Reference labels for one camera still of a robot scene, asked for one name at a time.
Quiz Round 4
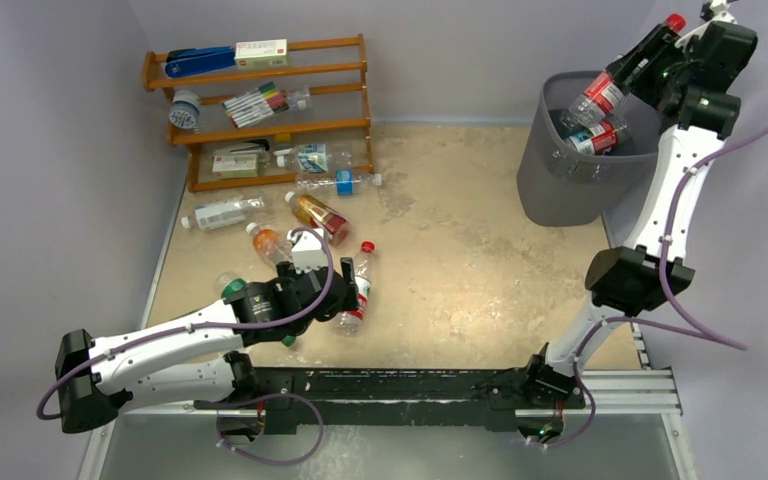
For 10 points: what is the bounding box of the green label water bottle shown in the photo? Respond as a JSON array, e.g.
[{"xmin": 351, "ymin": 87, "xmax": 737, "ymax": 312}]
[{"xmin": 213, "ymin": 271, "xmax": 246, "ymax": 298}]

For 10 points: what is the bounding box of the red cap water bottle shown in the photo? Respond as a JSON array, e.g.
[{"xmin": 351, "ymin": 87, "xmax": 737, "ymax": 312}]
[{"xmin": 338, "ymin": 241, "xmax": 376, "ymax": 335}]

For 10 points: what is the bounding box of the orange juice bottle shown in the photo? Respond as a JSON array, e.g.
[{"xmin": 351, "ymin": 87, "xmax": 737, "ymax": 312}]
[{"xmin": 245, "ymin": 222, "xmax": 292, "ymax": 266}]

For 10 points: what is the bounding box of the red label tea bottle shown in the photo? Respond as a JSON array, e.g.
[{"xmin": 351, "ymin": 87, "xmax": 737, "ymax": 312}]
[{"xmin": 284, "ymin": 191, "xmax": 351, "ymax": 246}]

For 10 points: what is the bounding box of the red cap scenic bottle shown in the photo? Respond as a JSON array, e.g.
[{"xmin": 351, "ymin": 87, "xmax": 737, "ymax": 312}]
[{"xmin": 559, "ymin": 13, "xmax": 686, "ymax": 131}]

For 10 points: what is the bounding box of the red scenic label bottle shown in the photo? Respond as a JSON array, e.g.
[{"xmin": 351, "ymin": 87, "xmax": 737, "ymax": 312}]
[{"xmin": 564, "ymin": 117, "xmax": 630, "ymax": 155}]

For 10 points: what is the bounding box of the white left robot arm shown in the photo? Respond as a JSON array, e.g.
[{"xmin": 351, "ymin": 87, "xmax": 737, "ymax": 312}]
[{"xmin": 49, "ymin": 257, "xmax": 358, "ymax": 434}]

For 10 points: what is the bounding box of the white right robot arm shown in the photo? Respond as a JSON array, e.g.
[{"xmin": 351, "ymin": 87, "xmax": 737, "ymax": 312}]
[{"xmin": 514, "ymin": 12, "xmax": 758, "ymax": 408}]

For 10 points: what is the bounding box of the grey mesh waste bin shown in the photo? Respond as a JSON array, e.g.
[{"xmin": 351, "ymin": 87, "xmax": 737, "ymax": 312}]
[{"xmin": 517, "ymin": 70, "xmax": 664, "ymax": 227}]

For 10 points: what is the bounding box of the clear bottle blue label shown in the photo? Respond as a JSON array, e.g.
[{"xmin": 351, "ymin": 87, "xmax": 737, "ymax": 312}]
[{"xmin": 295, "ymin": 169, "xmax": 383, "ymax": 197}]

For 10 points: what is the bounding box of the clear bottle white label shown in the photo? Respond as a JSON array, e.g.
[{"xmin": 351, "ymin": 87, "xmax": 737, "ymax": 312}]
[{"xmin": 180, "ymin": 196, "xmax": 266, "ymax": 231}]

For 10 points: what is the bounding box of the blue white label bottle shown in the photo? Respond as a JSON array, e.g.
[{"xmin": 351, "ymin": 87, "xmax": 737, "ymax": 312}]
[{"xmin": 274, "ymin": 142, "xmax": 355, "ymax": 173}]

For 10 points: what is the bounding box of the green white carton box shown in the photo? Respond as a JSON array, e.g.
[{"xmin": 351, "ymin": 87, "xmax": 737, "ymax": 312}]
[{"xmin": 212, "ymin": 151, "xmax": 271, "ymax": 178}]

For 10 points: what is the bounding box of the pack of coloured markers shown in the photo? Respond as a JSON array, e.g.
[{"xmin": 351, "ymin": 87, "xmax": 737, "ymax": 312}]
[{"xmin": 221, "ymin": 82, "xmax": 289, "ymax": 128}]

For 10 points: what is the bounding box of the white red box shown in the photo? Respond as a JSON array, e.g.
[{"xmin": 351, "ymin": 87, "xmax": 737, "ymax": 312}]
[{"xmin": 234, "ymin": 39, "xmax": 289, "ymax": 70}]

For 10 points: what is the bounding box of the blue stapler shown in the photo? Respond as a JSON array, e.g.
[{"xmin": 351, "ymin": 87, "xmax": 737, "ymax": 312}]
[{"xmin": 164, "ymin": 46, "xmax": 235, "ymax": 78}]

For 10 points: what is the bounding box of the wooden shelf rack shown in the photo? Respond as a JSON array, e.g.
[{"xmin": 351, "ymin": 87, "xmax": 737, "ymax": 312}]
[{"xmin": 141, "ymin": 34, "xmax": 375, "ymax": 193}]

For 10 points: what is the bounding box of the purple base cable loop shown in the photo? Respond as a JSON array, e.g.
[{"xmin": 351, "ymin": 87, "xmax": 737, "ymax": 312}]
[{"xmin": 214, "ymin": 390, "xmax": 326, "ymax": 466}]

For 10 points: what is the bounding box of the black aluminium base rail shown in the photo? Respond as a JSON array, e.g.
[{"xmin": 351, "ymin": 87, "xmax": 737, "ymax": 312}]
[{"xmin": 127, "ymin": 367, "xmax": 681, "ymax": 436}]

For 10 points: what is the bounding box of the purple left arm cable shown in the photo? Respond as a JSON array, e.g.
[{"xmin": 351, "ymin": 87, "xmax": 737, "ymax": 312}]
[{"xmin": 36, "ymin": 227, "xmax": 337, "ymax": 423}]

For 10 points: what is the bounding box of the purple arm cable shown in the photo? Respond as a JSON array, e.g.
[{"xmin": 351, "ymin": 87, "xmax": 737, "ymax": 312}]
[
  {"xmin": 569, "ymin": 0, "xmax": 768, "ymax": 379},
  {"xmin": 36, "ymin": 227, "xmax": 337, "ymax": 423}
]

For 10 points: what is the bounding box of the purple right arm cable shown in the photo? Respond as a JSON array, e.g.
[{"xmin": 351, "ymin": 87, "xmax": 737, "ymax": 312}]
[{"xmin": 569, "ymin": 0, "xmax": 768, "ymax": 379}]

